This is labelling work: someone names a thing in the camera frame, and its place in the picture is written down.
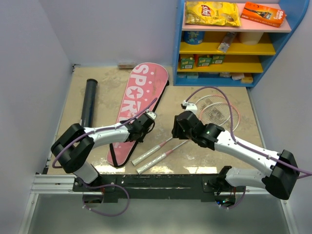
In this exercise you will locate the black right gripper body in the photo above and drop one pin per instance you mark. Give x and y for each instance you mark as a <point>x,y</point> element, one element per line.
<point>179,132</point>

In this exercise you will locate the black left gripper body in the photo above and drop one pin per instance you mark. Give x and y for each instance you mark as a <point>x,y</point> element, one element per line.
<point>143,134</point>

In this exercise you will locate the pink racket bag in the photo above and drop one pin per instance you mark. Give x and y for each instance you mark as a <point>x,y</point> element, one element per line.
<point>147,81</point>

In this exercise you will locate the black shuttlecock tube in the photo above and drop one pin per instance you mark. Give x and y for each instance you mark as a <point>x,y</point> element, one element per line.
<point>89,103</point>

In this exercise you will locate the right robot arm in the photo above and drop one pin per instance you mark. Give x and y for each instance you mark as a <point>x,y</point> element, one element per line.
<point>273,171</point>

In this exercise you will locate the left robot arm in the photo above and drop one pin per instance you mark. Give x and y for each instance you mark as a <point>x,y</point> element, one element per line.
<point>73,147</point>

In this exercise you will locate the green box left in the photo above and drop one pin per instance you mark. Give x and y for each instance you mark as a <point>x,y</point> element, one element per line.
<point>186,63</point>

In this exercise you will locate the green box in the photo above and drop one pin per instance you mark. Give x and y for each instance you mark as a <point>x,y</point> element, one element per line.
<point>204,61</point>
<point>186,63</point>
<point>217,59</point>

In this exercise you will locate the green box middle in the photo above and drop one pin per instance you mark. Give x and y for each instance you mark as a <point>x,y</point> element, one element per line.
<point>204,61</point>

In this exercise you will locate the green box right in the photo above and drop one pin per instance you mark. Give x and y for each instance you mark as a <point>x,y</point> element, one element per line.
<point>217,59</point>

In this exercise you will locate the silver foil packet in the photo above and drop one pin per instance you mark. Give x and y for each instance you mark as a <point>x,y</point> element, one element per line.
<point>226,41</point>

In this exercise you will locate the blue round tin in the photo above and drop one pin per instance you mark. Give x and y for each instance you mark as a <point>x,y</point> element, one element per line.
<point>193,37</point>

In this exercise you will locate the blue shelf unit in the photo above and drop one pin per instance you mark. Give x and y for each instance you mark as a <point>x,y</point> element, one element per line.
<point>244,65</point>

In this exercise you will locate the cream round container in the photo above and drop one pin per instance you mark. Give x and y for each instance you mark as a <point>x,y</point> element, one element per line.
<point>250,38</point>

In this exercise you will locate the yellow chips bag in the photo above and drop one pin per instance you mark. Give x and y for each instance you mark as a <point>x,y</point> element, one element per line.
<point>212,13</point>

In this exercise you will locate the orange razor box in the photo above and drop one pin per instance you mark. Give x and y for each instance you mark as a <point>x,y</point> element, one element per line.
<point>263,14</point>

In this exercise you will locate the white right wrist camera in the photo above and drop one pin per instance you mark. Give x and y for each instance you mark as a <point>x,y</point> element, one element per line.
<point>187,106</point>

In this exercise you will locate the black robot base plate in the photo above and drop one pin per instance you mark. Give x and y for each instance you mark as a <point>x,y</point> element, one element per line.
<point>203,187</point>

